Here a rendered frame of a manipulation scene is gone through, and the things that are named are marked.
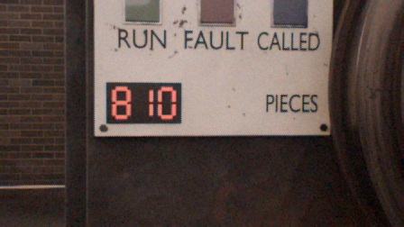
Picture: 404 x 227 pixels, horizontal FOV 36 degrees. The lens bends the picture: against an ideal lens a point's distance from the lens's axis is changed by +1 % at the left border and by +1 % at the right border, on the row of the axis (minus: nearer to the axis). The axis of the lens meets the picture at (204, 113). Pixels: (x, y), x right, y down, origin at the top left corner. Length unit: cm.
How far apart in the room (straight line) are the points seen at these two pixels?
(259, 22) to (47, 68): 603
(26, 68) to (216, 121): 605
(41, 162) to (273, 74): 610
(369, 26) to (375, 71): 4
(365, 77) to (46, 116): 618
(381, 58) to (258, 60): 16
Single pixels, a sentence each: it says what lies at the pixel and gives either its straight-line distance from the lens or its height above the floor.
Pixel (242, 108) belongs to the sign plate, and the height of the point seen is 109.
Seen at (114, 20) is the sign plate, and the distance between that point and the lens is 67.
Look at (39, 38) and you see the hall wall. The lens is 670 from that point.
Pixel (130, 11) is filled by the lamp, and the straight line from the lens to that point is 67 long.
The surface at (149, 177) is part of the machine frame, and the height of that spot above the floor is 101.
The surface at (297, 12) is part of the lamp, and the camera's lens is 70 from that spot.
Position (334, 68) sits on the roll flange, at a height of 113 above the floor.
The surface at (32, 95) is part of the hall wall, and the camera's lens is 669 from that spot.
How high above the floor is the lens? 112
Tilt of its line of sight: 3 degrees down
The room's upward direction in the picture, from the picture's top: straight up
